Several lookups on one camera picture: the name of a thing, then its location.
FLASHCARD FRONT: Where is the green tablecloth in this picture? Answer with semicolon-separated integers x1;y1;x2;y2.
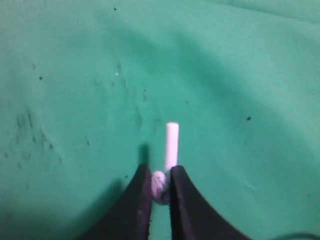
0;0;320;240

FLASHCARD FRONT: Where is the white bluetooth earbud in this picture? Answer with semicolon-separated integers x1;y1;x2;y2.
151;122;180;205

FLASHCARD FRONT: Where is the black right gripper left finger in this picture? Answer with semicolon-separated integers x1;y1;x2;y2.
79;163;152;240

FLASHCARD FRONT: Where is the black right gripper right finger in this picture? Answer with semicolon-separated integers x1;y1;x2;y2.
169;165;249;240

